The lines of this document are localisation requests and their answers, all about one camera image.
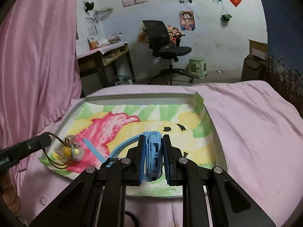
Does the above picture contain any brown flower hair tie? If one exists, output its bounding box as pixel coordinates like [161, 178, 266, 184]
[42, 132, 85, 170]

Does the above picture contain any person's left hand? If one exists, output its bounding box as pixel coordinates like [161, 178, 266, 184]
[1, 172, 21, 215]

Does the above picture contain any colourful painted paper lining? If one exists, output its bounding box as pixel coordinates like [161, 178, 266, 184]
[39, 92, 217, 197]

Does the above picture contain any pink bed sheet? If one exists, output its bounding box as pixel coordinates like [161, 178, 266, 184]
[17, 81, 302, 226]

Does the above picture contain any pink satin curtain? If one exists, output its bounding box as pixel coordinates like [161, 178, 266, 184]
[1, 0, 81, 149]

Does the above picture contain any green plastic stool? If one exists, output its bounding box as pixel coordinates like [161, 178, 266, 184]
[186, 57, 207, 79]

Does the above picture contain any dark wooden desk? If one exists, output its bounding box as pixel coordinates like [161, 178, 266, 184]
[77, 42, 136, 88]

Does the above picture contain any black office chair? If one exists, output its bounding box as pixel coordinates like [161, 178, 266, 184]
[142, 20, 194, 85]

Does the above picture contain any anime poster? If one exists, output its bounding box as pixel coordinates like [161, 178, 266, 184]
[179, 11, 196, 31]

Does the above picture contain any green hanging wall ornament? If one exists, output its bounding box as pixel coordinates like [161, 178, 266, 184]
[221, 14, 232, 22]

